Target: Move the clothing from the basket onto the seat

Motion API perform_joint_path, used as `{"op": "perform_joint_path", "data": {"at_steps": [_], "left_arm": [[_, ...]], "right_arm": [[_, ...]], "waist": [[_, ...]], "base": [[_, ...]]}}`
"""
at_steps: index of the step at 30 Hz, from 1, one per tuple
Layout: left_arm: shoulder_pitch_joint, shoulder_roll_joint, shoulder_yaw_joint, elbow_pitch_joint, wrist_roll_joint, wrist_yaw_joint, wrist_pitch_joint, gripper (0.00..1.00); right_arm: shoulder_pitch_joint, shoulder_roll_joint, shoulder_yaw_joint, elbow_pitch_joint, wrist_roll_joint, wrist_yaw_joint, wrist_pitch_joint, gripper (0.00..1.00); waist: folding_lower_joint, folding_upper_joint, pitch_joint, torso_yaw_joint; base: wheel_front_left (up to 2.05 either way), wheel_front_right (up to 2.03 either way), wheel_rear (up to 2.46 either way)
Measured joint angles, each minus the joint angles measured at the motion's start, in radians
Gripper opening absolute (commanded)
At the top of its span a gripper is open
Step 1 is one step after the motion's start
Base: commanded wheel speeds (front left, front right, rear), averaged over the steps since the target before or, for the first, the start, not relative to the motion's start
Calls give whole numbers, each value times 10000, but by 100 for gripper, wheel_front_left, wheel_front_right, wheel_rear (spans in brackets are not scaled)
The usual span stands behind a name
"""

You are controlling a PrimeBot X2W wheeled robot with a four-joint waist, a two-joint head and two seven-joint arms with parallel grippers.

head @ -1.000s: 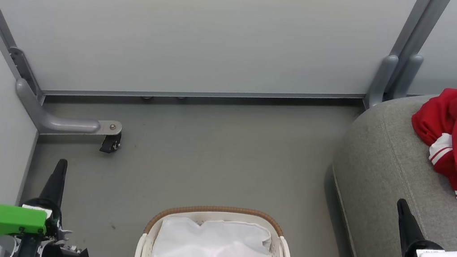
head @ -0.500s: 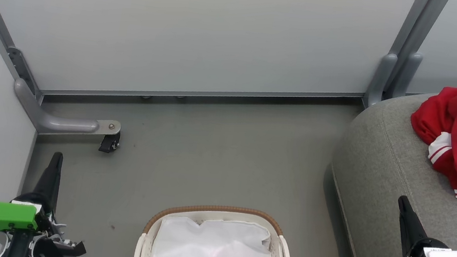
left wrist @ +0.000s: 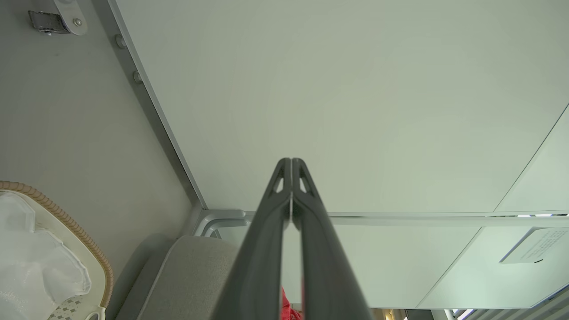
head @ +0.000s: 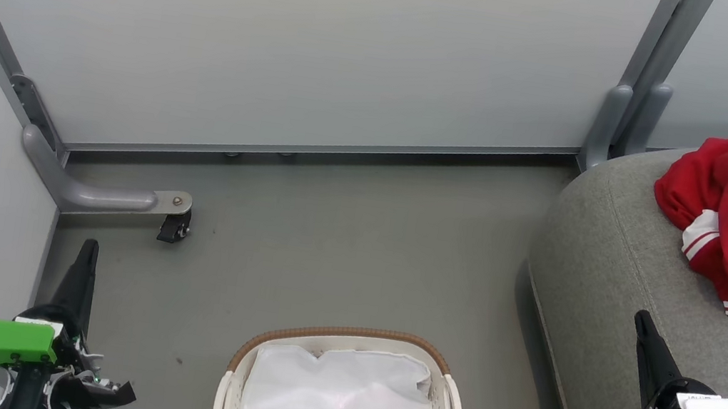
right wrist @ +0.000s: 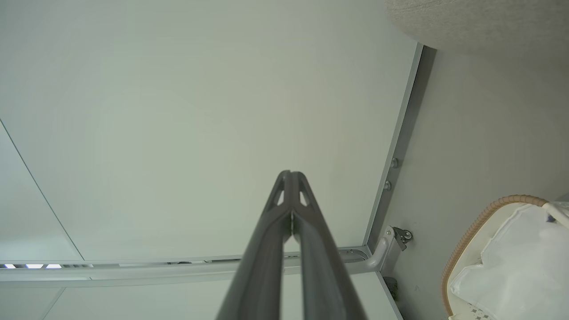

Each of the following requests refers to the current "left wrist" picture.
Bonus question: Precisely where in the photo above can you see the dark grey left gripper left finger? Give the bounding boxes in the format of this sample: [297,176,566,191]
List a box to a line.
[212,158,292,320]

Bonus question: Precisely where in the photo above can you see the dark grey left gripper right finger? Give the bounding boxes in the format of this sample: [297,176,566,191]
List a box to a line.
[292,158,374,320]

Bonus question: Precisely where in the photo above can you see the red jersey with white stripes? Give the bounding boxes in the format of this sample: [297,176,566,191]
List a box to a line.
[280,288,304,320]

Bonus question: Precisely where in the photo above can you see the wicker laundry basket white liner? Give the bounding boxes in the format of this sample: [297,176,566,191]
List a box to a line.
[0,180,115,320]

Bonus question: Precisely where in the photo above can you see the grey fabric sofa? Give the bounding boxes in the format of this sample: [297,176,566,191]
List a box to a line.
[106,233,252,320]

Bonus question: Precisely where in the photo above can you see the white garment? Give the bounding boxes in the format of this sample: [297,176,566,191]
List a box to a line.
[0,191,92,320]

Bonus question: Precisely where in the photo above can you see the grey partition foot tube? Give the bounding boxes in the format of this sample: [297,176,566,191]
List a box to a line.
[52,0,88,36]

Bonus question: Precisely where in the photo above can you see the aluminium panel bottom rail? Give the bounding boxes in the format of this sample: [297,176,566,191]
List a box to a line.
[91,0,208,210]
[328,210,569,228]

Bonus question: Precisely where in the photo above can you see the white paper wall sign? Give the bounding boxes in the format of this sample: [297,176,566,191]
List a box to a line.
[499,226,569,265]

